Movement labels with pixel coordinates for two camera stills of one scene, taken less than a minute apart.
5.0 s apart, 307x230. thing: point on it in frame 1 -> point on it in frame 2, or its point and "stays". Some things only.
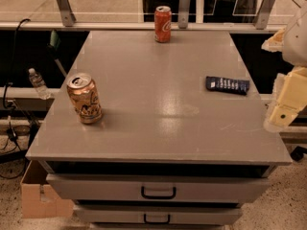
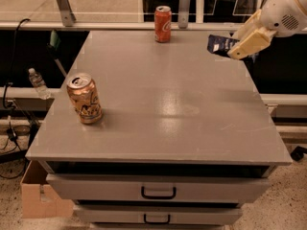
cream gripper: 296,42 -> 278,13
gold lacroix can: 85,98 stays
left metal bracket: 66,11 stays
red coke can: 162,23 stays
